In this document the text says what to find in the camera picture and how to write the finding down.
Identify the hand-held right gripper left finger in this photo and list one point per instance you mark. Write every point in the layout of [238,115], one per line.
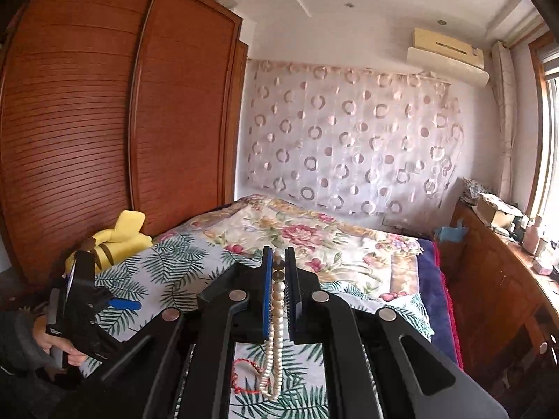
[267,297]

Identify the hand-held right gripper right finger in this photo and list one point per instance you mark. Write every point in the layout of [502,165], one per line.
[293,297]

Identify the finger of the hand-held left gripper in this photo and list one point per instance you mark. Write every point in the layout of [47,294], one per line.
[124,305]

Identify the person's left forearm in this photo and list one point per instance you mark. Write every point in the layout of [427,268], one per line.
[19,340]

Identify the person's left hand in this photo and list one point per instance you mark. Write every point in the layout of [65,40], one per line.
[75,355]

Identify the leaf-print blanket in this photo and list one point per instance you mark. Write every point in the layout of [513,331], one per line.
[174,266]

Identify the floral blanket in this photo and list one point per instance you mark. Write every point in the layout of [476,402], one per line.
[314,231]

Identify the yellow plush toy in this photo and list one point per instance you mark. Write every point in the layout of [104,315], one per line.
[126,231]

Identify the dark blue blanket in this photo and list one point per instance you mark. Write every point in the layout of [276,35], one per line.
[436,279]

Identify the circle-print sheer curtain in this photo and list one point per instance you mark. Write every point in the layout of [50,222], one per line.
[349,139]

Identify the blue plastic bag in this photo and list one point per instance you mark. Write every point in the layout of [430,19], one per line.
[450,232]

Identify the brown wooden wardrobe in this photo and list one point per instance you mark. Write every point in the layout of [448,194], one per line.
[87,118]

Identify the wooden sideboard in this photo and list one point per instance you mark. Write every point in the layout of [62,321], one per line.
[489,288]

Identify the patterned paper stack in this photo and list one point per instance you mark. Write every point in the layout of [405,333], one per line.
[477,190]

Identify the cardboard box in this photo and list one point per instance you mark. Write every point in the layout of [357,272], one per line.
[491,211]

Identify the white bottle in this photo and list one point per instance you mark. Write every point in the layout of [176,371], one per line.
[532,235]

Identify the round metal drawer knob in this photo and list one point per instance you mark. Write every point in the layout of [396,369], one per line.
[543,348]

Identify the beige window curtain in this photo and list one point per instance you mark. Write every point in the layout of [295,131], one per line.
[505,118]

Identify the white air conditioner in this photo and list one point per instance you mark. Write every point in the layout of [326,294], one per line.
[445,59]

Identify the window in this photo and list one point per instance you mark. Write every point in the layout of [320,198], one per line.
[551,139]

